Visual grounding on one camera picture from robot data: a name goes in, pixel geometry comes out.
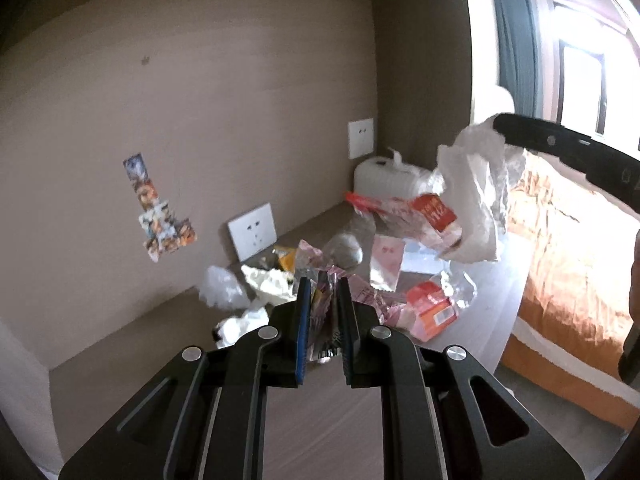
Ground clear plastic bag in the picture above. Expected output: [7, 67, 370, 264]
[198, 266, 250, 311]

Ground white paper towel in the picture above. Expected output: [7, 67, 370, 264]
[437, 117, 526, 263]

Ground pink foil wrapper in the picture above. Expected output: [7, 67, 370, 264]
[294, 240, 406, 363]

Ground cream paper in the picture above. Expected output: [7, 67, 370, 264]
[241, 264, 296, 307]

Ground pink paper packet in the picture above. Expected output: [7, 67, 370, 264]
[369, 234, 406, 292]

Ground yellow snack wrapper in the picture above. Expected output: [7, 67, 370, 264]
[272, 245, 297, 274]

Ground red white plastic package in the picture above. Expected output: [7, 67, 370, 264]
[345, 192, 462, 252]

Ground orange bed cover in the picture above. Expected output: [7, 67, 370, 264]
[501, 155, 639, 430]

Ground grey curtain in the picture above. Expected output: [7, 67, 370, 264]
[494, 0, 542, 118]

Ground white tissue dispenser box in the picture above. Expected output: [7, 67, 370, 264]
[354, 150, 434, 200]

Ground dark window frame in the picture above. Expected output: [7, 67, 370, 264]
[544, 0, 640, 151]

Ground white wall socket back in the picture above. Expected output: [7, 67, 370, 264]
[228, 203, 278, 262]

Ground colourful wall stickers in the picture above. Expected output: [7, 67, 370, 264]
[122, 154, 198, 262]

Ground white wall socket side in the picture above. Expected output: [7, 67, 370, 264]
[347, 118, 375, 159]

